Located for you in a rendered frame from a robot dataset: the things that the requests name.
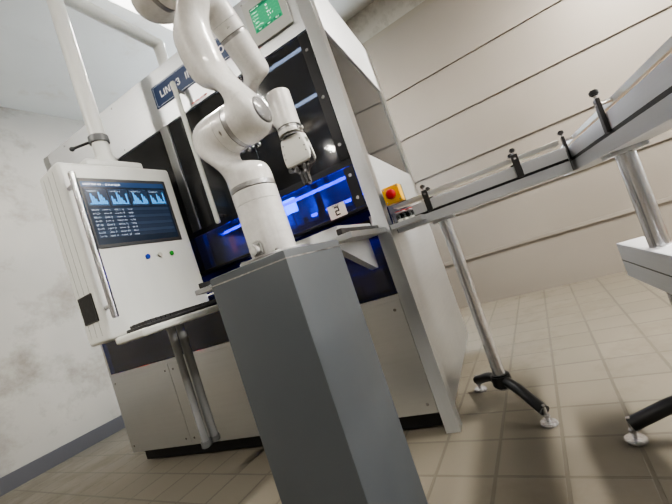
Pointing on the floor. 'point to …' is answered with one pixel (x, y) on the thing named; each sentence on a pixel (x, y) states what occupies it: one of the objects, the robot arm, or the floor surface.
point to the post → (380, 217)
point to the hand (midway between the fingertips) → (306, 179)
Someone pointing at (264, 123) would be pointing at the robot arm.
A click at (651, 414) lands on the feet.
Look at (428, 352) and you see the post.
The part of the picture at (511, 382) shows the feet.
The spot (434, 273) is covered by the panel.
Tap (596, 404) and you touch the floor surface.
